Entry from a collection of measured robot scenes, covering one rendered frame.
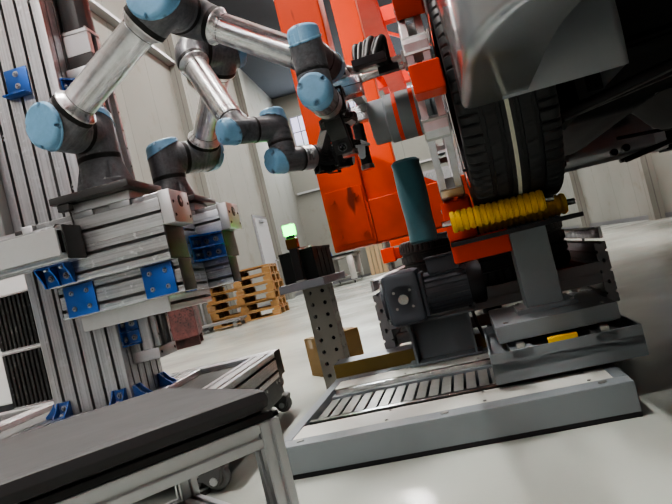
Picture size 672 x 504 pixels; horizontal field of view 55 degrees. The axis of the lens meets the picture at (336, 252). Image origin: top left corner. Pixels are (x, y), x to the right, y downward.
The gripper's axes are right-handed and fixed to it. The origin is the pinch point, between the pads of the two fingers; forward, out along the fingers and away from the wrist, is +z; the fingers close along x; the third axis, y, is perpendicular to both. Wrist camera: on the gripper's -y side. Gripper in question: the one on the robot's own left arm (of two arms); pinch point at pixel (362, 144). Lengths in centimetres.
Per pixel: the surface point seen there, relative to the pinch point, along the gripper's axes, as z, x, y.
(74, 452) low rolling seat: -118, 80, 55
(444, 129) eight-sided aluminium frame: -14, 48, 13
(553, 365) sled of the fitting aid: -5, 51, 75
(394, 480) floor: -52, 40, 86
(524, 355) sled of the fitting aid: -9, 47, 71
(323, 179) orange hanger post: 5.1, -32.4, 1.6
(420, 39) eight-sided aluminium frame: -14, 49, -10
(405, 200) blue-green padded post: 0.4, 11.5, 22.2
